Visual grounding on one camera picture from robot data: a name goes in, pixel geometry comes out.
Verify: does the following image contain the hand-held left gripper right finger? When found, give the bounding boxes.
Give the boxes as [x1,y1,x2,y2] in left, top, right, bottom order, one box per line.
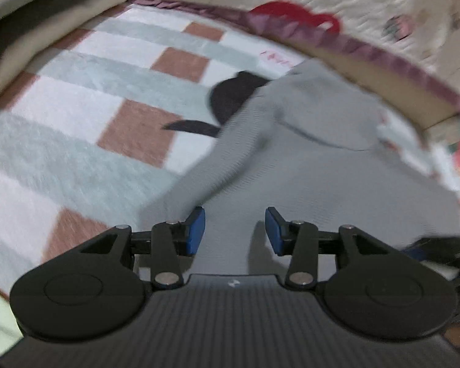
[264,206,400,289]

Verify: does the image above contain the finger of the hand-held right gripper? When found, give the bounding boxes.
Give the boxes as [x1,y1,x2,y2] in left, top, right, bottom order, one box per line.
[402,237,460,270]

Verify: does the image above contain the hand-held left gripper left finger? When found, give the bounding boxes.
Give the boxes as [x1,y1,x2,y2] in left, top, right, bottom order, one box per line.
[80,206,206,289]

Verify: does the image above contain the grey knit garment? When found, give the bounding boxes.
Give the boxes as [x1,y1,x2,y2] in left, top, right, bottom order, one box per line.
[138,59,460,277]

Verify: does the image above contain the stack of folded clothes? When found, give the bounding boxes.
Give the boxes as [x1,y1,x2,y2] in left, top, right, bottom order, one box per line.
[0,0,140,101]

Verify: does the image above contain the checkered round rug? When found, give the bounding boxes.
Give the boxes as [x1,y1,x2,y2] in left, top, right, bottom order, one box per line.
[0,2,460,300]

